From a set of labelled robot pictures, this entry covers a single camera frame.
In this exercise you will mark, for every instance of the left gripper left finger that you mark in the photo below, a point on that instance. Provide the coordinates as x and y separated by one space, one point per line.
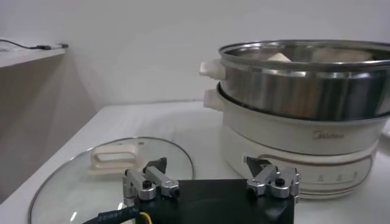
146 184

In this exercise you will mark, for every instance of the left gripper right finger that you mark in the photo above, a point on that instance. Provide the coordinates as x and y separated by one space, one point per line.
274 182

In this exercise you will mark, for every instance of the glass pot lid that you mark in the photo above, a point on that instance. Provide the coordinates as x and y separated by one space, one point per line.
114 164

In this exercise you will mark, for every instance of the white steamed baozi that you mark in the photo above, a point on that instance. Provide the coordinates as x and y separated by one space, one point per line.
341 55
278 58

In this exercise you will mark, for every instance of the stainless steel steamer basket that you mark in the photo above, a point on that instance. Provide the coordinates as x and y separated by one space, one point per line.
274 91

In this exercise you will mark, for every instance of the cream electric cooking pot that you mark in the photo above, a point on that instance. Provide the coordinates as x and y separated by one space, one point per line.
274 137

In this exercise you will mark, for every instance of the small black desk device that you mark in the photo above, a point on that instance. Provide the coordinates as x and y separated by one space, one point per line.
62 46

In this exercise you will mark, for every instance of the white side desk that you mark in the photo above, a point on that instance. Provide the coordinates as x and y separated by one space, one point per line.
24 58

